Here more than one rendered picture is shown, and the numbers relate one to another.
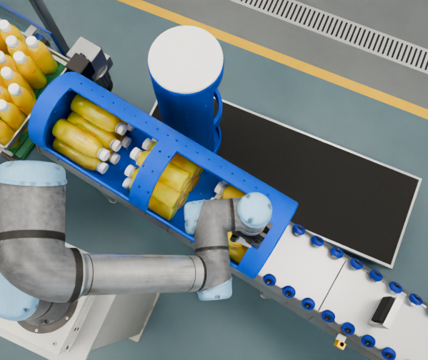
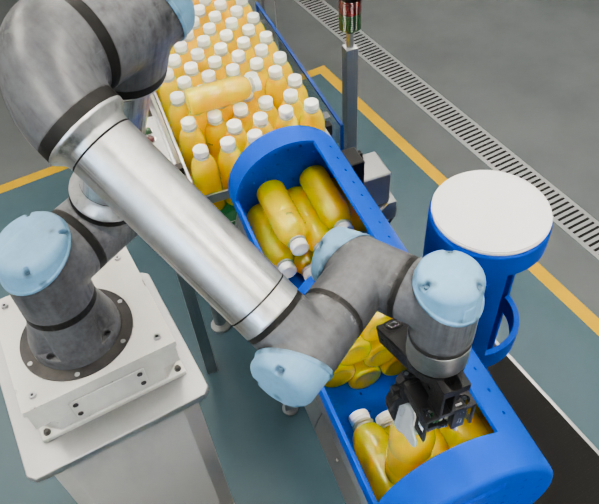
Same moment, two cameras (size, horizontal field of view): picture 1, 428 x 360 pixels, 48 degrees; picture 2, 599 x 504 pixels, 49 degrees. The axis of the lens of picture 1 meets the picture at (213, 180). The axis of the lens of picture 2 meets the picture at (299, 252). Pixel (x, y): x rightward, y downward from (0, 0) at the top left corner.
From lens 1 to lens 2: 58 cm
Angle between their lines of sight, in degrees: 31
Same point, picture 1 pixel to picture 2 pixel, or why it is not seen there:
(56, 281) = (46, 80)
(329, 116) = not seen: outside the picture
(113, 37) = (421, 232)
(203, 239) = (327, 278)
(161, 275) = (209, 237)
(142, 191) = not seen: hidden behind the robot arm
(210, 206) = (375, 243)
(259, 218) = (446, 289)
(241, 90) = (558, 380)
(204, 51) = (524, 214)
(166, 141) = not seen: hidden behind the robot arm
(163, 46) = (469, 182)
